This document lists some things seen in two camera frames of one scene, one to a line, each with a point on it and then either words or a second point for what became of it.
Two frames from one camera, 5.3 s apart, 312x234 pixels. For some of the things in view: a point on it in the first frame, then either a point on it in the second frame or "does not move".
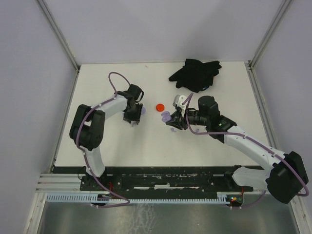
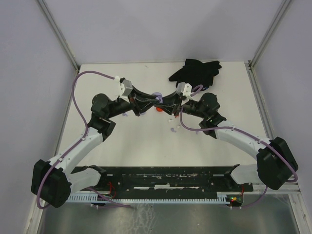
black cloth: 195,75 does not move
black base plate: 160,179 does not move
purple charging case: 166,116 to 159,96
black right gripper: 178,120 to 172,104
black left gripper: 135,117 to 137,103
